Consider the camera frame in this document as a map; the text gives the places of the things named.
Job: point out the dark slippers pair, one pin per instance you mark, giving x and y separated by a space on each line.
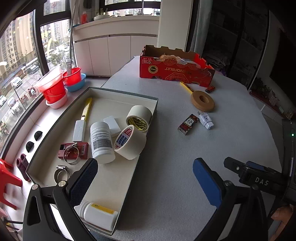
22 165

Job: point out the large red bucket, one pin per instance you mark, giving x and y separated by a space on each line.
51 85

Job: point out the tan tape ring disc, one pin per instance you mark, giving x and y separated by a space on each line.
202 101

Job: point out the hose clamp in tray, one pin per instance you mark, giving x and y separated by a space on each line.
62 173

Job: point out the small red basin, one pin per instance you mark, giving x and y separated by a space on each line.
73 78

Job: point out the white bottle yellow label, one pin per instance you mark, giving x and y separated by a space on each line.
97 215

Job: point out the masking tape roll red-blue core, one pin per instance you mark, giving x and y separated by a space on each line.
130 142

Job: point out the white rectangular block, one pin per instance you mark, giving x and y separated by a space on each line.
79 131

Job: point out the white power adapter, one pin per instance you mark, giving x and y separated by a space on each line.
205 120

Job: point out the white cabinet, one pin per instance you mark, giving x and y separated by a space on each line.
102 47

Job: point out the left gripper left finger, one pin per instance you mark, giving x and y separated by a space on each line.
71 194

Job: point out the red lighter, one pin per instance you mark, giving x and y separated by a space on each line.
210 89

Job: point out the metal hose clamp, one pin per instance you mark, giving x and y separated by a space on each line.
71 154

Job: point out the red fruit cardboard box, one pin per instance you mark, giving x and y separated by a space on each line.
175 65

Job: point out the red patterned small box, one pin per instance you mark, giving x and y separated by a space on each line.
187 124

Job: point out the masking tape roll yellow core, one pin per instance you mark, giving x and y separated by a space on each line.
140 117

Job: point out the blue basin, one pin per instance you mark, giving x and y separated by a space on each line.
78 85

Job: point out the white basin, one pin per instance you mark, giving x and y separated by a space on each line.
58 104

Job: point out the white bottle blue label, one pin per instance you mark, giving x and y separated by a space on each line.
101 143

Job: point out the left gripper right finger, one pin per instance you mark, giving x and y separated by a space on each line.
250 221

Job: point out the red cigarette box in tray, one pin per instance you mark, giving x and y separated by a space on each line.
82 146

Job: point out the white block in tray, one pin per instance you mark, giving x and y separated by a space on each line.
113 126

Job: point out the red plastic stool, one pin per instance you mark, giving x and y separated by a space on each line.
8 178

